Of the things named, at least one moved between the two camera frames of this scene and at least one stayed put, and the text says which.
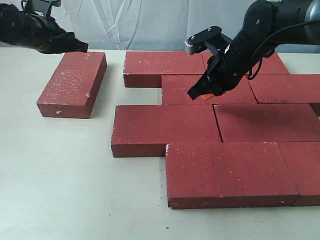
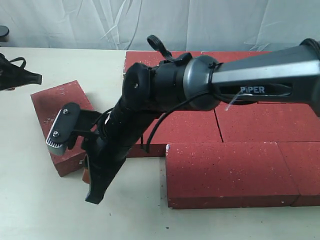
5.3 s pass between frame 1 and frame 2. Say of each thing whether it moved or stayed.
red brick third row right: stayed
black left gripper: moved
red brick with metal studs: moved
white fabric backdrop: stayed
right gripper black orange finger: moved
